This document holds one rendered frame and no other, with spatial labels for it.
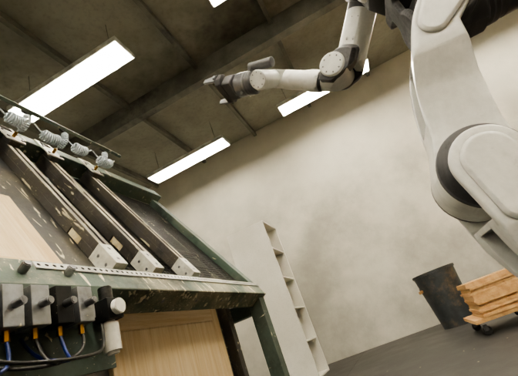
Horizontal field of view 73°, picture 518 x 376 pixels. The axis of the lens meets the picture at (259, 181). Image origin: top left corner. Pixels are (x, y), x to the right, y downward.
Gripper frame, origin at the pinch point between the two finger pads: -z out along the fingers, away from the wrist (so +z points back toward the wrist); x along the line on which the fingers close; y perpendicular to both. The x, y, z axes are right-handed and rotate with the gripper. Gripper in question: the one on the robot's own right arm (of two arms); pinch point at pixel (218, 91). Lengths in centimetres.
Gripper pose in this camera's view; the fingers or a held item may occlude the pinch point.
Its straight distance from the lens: 142.2
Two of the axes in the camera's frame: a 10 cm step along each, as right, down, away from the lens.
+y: -3.0, 8.3, -4.7
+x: -5.0, -5.6, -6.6
